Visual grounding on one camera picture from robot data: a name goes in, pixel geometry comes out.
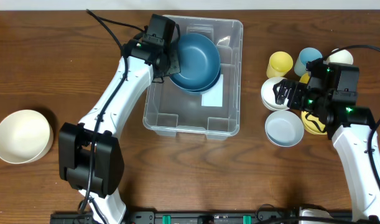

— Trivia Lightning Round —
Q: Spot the white small bowl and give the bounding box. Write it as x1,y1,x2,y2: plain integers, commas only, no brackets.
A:
261,77,289,111

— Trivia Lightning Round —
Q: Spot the yellow small bowl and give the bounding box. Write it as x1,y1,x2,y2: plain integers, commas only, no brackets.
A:
301,111,327,135

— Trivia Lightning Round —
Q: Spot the dark blue bowl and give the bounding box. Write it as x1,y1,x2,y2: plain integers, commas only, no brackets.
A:
177,70,221,95
170,33,221,91

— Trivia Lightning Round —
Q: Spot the light grey small bowl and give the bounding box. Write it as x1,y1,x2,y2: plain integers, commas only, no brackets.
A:
264,111,304,147

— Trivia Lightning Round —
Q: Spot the cream large bowl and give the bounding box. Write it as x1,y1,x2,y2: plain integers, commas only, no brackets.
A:
0,110,53,164

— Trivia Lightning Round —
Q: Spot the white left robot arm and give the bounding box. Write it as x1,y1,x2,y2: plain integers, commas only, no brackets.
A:
58,39,180,223

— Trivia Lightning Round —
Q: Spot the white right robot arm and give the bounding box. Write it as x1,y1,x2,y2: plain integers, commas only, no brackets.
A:
272,78,380,221

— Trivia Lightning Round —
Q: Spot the yellow cup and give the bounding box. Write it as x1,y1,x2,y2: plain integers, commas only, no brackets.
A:
299,73,310,84
266,51,294,78

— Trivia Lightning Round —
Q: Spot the light blue cup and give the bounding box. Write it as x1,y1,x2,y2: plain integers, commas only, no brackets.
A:
294,47,322,77

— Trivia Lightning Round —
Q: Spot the cream cup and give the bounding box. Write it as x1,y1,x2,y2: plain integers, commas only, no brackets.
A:
327,50,354,65

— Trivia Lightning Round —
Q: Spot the clear plastic storage bin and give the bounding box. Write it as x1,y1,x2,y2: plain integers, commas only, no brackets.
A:
143,15,243,140

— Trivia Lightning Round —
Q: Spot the white label in bin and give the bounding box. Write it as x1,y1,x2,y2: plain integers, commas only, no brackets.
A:
202,75,224,107

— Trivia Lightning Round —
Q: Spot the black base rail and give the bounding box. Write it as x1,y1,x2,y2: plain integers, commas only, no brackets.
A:
49,210,354,224

